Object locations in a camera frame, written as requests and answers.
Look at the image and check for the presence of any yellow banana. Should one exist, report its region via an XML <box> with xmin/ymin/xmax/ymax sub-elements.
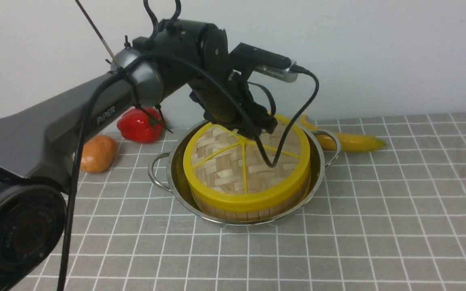
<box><xmin>315</xmin><ymin>132</ymin><xmax>386</xmax><ymax>152</ymax></box>

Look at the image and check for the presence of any grey checked tablecloth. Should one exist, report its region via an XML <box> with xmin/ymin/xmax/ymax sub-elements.
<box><xmin>65</xmin><ymin>112</ymin><xmax>466</xmax><ymax>291</ymax></box>

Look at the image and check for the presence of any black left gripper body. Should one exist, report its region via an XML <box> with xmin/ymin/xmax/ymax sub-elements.
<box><xmin>189</xmin><ymin>72</ymin><xmax>278</xmax><ymax>140</ymax></box>

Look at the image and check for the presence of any bamboo steamer basket yellow rim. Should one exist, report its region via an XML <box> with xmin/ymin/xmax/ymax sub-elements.
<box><xmin>190</xmin><ymin>176</ymin><xmax>311</xmax><ymax>222</ymax></box>

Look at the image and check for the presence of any red bell pepper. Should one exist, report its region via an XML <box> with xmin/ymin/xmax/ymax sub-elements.
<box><xmin>116</xmin><ymin>108</ymin><xmax>164</xmax><ymax>144</ymax></box>

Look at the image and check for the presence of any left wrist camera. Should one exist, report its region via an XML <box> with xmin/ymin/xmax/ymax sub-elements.
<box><xmin>229</xmin><ymin>43</ymin><xmax>307</xmax><ymax>83</ymax></box>

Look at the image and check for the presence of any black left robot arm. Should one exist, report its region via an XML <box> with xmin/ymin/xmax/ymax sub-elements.
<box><xmin>0</xmin><ymin>19</ymin><xmax>292</xmax><ymax>291</ymax></box>

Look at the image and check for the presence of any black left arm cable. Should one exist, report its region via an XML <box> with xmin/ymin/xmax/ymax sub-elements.
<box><xmin>57</xmin><ymin>0</ymin><xmax>320</xmax><ymax>291</ymax></box>

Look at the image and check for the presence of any woven bamboo steamer lid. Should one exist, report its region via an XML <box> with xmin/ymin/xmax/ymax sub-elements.
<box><xmin>182</xmin><ymin>123</ymin><xmax>311</xmax><ymax>194</ymax></box>

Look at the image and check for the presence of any stainless steel pot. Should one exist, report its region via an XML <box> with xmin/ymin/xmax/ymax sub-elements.
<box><xmin>148</xmin><ymin>121</ymin><xmax>341</xmax><ymax>232</ymax></box>

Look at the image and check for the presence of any brown potato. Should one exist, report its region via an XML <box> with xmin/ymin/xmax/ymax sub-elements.
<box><xmin>80</xmin><ymin>135</ymin><xmax>118</xmax><ymax>173</ymax></box>

